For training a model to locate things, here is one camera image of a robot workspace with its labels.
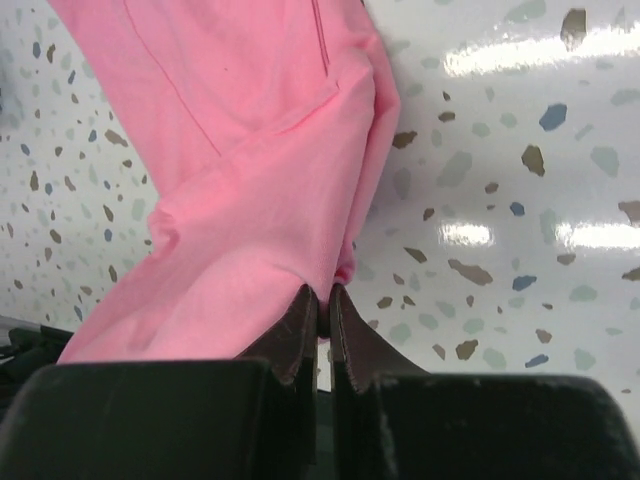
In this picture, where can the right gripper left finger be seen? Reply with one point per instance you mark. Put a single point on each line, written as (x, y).
(251, 417)

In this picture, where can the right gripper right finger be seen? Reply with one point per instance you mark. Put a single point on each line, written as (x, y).
(394, 420)

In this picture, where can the pink t-shirt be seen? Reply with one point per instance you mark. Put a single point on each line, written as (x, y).
(265, 127)

